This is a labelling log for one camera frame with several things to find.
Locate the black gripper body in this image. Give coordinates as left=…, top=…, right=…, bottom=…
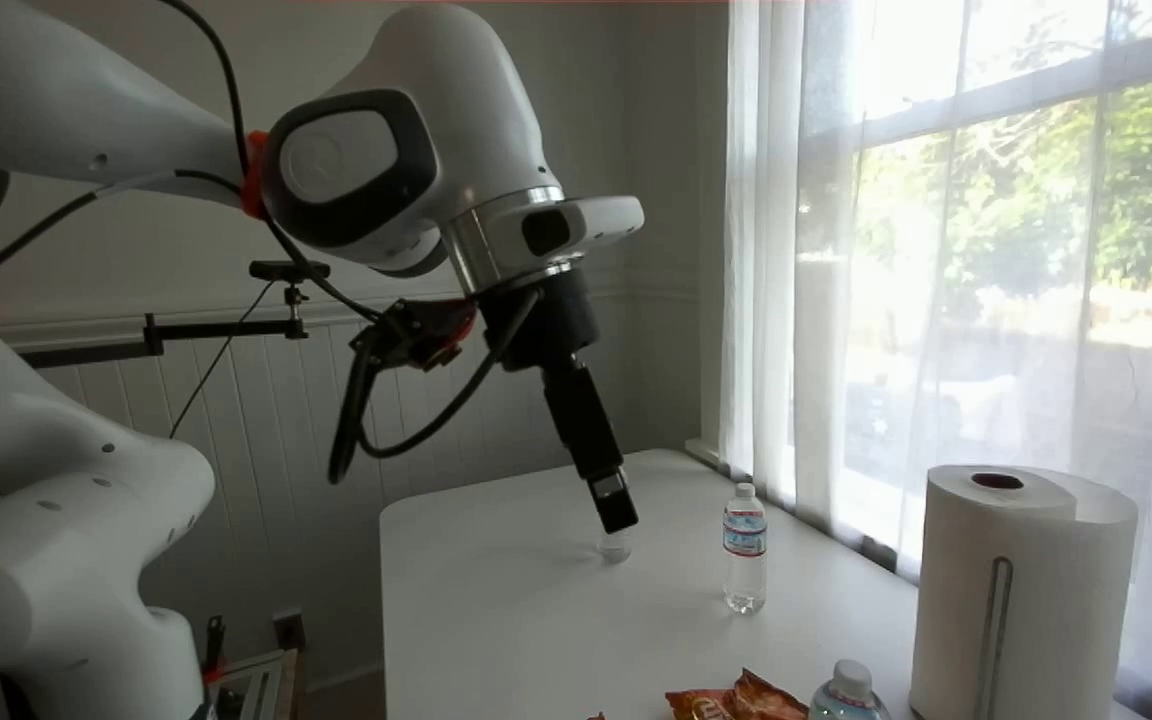
left=475, top=270, right=630, bottom=483

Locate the orange chip bag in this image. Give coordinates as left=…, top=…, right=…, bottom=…
left=663, top=664, right=814, bottom=720

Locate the white framed picture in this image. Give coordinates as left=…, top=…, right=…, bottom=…
left=216, top=647, right=305, bottom=720

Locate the metal paper towel holder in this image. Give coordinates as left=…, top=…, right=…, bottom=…
left=976, top=551, right=1015, bottom=720

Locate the white paper towel roll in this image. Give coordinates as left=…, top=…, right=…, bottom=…
left=908, top=461, right=1144, bottom=720

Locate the green foliage outside window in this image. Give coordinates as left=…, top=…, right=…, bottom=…
left=854, top=66, right=1152, bottom=351

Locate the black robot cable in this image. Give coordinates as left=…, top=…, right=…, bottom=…
left=0, top=0, right=510, bottom=492

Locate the black stereo camera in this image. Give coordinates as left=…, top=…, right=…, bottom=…
left=250, top=258, right=335, bottom=287

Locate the black camera stand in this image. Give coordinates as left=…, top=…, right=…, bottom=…
left=13, top=271, right=316, bottom=378

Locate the orange cable clip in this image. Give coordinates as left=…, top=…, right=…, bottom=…
left=237, top=128, right=271, bottom=225

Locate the black red handled tool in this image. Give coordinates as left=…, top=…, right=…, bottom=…
left=197, top=614, right=234, bottom=720

